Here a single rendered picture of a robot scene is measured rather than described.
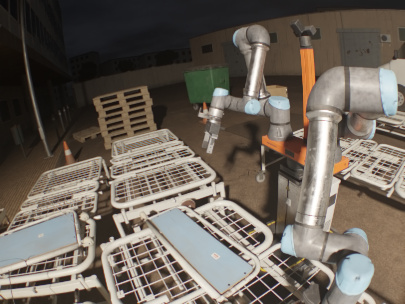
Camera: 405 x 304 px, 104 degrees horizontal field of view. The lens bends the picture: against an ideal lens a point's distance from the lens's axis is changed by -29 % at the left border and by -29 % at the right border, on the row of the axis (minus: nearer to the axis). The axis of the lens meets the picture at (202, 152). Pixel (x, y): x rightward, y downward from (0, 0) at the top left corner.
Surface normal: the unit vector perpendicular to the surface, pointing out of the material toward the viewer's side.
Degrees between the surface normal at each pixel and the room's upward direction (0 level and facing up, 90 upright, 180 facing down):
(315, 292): 4
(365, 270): 5
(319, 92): 61
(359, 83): 68
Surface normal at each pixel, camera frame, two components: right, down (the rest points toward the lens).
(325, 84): -0.74, -0.19
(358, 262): -0.07, -0.94
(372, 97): -0.54, 0.49
